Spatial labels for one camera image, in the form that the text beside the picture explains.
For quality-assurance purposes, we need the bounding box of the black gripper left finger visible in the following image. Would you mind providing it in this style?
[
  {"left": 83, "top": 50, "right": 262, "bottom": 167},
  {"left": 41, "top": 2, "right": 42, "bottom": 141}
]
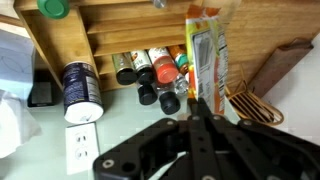
[{"left": 187, "top": 98, "right": 198, "bottom": 117}]

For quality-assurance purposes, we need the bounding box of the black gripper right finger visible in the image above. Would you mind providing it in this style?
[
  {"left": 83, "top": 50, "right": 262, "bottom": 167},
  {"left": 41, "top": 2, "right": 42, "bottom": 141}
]
[{"left": 196, "top": 98, "right": 212, "bottom": 118}]

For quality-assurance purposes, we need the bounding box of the orange snack packet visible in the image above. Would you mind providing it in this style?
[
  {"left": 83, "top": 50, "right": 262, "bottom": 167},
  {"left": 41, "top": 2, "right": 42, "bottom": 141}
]
[{"left": 185, "top": 4, "right": 229, "bottom": 114}]

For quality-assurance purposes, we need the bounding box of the black pepper shaker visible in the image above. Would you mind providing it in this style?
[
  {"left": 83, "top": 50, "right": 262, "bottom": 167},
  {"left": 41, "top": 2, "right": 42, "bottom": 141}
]
[{"left": 147, "top": 46, "right": 181, "bottom": 116}]

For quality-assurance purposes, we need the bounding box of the wooden chair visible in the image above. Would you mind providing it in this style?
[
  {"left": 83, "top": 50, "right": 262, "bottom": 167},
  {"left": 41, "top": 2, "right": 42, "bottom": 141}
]
[{"left": 225, "top": 66, "right": 284, "bottom": 126}]

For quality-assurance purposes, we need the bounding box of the orange sauce bottle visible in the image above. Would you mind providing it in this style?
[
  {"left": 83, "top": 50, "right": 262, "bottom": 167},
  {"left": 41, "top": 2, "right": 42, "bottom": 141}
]
[{"left": 167, "top": 45, "right": 191, "bottom": 96}]

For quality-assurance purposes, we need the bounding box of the small brown spice jar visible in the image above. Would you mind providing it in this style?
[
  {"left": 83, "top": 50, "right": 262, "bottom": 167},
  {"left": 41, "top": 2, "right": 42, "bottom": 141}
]
[{"left": 112, "top": 53, "right": 137, "bottom": 85}]

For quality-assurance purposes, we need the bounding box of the white lid blue canister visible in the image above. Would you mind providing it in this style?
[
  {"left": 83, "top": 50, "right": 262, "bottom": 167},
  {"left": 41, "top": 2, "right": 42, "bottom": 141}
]
[{"left": 63, "top": 61, "right": 104, "bottom": 124}]

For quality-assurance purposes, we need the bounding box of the wooden tray organizer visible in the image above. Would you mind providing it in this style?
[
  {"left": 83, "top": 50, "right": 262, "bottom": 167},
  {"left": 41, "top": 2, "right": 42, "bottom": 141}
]
[{"left": 14, "top": 0, "right": 200, "bottom": 91}]

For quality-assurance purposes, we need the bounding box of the green lid bottle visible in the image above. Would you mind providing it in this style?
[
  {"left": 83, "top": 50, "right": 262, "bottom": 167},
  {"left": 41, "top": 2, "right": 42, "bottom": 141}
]
[{"left": 37, "top": 0, "right": 70, "bottom": 19}]

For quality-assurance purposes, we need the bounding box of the white wall outlet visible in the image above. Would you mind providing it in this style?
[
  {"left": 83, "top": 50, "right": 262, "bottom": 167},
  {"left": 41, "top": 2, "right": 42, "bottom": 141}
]
[{"left": 65, "top": 123, "right": 99, "bottom": 175}]

